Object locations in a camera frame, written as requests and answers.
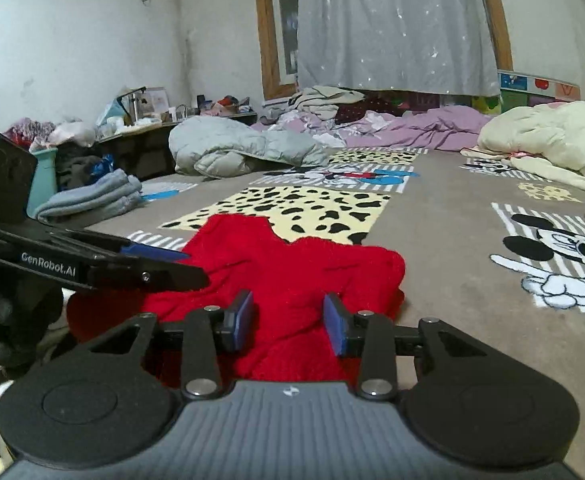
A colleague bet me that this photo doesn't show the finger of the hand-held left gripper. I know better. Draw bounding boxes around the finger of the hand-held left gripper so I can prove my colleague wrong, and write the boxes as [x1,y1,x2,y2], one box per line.
[70,231,192,263]
[86,255,211,293]

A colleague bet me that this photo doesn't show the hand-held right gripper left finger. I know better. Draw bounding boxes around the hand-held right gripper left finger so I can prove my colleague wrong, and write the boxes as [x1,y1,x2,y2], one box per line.
[85,289,256,402]

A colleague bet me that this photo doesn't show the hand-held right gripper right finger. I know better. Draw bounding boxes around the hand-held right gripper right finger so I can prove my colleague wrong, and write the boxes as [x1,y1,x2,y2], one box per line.
[323,292,494,402]

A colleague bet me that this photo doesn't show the red sweater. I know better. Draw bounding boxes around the red sweater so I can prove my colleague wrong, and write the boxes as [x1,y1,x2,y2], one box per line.
[66,214,407,382]

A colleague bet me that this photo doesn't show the folded grey-blue clothes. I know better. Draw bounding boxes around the folded grey-blue clothes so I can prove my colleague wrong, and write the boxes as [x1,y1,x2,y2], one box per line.
[37,169,144,226]

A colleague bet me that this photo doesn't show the pile of pink white clothes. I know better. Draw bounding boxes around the pile of pink white clothes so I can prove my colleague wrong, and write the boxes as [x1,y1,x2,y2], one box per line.
[3,117,99,151]

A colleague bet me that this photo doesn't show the dark clothes heap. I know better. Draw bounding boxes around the dark clothes heap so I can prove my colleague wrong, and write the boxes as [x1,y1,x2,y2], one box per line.
[55,146,119,192]

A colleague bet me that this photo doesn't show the person's left hand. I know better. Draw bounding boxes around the person's left hand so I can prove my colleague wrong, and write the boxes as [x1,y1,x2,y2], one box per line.
[0,262,66,378]

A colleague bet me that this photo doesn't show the teal plastic bin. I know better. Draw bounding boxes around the teal plastic bin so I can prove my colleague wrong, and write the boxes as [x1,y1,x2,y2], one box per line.
[25,147,60,219]

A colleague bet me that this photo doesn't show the blue plastic bag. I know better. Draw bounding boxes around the blue plastic bag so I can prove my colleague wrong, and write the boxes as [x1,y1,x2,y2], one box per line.
[92,154,117,177]

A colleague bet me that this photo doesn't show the dark desk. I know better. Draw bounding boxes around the dark desk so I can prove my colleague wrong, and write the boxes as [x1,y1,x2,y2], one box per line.
[96,110,259,182]

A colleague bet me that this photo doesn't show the cartoon printed blanket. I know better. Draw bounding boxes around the cartoon printed blanket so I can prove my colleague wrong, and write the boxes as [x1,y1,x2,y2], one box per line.
[0,147,585,480]

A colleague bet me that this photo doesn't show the grey puffer jacket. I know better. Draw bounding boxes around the grey puffer jacket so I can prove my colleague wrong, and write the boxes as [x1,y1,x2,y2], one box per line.
[168,116,331,179]

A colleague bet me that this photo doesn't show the pile of desk clutter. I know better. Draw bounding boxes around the pile of desk clutter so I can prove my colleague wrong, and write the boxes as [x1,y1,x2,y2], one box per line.
[95,86,253,133]

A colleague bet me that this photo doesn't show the purple quilt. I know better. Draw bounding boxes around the purple quilt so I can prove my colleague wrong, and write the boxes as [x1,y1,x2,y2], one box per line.
[250,105,496,152]

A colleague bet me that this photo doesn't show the dark red cloth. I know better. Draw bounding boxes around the dark red cloth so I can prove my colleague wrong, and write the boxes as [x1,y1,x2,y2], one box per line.
[335,99,408,123]

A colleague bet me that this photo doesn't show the beige striped cloth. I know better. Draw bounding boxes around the beige striped cloth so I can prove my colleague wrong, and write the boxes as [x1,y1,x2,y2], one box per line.
[287,86,367,113]

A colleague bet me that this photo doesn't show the grey star-print curtain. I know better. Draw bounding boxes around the grey star-print curtain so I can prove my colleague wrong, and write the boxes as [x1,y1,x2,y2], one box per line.
[297,0,501,97]

